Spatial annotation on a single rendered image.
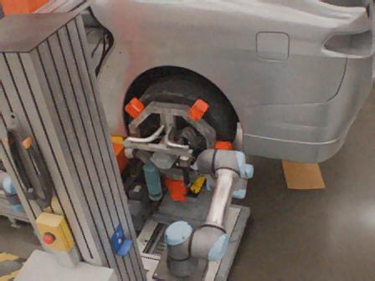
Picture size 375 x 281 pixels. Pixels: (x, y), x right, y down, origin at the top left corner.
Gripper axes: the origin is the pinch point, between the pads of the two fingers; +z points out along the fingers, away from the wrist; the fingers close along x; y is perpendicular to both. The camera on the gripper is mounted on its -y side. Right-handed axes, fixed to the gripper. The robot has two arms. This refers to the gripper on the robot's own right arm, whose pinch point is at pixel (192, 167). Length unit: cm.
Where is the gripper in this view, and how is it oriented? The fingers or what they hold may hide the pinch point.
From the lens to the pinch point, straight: 250.3
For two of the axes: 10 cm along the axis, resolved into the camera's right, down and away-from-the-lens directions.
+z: -9.2, -1.2, 3.7
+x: -3.7, 5.2, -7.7
